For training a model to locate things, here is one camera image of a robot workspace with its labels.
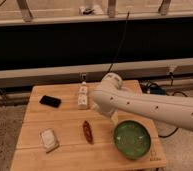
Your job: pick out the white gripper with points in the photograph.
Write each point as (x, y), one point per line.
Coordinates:
(114, 118)

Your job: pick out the red chili pepper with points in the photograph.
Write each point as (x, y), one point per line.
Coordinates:
(87, 132)

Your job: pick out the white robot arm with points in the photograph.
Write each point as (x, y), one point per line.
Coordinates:
(109, 96)

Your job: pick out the white sponge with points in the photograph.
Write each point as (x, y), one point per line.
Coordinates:
(49, 140)

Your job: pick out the green bowl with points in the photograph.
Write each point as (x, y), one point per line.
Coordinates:
(132, 139)

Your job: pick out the white power strip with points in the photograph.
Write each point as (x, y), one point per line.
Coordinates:
(82, 100)

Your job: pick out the wooden table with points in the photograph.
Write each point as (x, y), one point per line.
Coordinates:
(74, 153)

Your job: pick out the black smartphone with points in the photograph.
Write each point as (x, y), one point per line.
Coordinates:
(50, 101)

